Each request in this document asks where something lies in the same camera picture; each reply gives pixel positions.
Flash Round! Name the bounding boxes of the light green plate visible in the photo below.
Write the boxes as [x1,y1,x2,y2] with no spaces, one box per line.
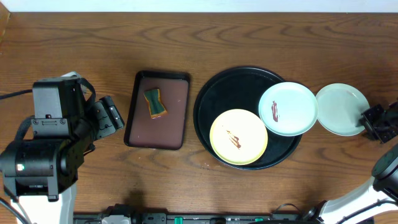
[258,82,318,136]
[316,83,370,136]

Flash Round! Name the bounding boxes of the green yellow sponge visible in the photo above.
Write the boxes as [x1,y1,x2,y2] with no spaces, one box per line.
[144,88,167,119]

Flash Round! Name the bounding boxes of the yellow plate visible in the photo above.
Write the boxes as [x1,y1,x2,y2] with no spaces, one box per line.
[209,109,269,166]

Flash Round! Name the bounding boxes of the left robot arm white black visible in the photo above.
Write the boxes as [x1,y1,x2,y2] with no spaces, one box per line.
[1,72,124,223]

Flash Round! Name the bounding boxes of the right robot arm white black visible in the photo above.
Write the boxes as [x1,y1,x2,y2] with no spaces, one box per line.
[302,102,397,224]

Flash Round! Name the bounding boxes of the black rectangular sponge tray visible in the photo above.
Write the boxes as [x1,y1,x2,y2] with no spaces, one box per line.
[124,70,190,151]

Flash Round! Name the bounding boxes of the round black serving tray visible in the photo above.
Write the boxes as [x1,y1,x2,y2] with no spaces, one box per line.
[193,67,302,170]

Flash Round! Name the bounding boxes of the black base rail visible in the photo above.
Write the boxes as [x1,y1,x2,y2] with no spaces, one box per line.
[72,204,320,224]

